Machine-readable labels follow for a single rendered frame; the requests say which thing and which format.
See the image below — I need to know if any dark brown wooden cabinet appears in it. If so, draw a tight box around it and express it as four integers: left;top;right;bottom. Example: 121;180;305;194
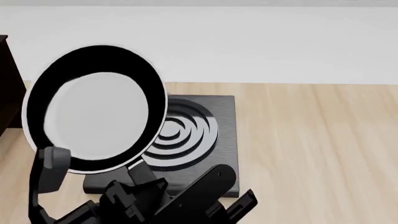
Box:
0;34;28;138

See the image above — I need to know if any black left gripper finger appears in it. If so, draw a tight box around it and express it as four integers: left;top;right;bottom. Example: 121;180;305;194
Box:
104;179;135;204
141;177;170;196

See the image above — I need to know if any black square stove, ring burner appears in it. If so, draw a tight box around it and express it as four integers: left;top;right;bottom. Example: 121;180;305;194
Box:
83;94;241;198

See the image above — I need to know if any black frying pan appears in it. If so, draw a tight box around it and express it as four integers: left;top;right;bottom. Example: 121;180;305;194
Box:
21;44;169;185

